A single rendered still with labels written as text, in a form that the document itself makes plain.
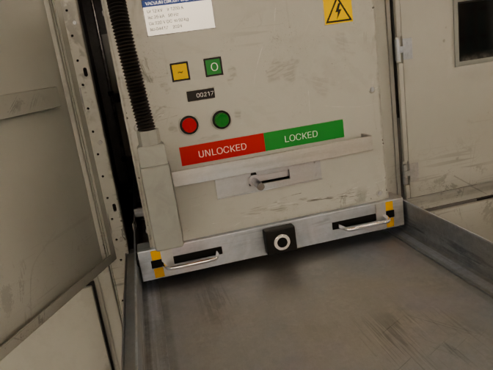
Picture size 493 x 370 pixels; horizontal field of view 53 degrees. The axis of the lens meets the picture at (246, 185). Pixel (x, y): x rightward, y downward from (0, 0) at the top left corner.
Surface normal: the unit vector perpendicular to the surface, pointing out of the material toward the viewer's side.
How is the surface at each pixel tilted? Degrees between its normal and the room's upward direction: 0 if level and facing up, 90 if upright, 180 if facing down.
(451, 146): 90
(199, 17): 90
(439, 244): 90
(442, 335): 0
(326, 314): 0
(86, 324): 90
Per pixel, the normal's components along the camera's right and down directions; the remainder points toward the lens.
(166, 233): 0.22, 0.22
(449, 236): -0.97, 0.18
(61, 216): 0.96, -0.07
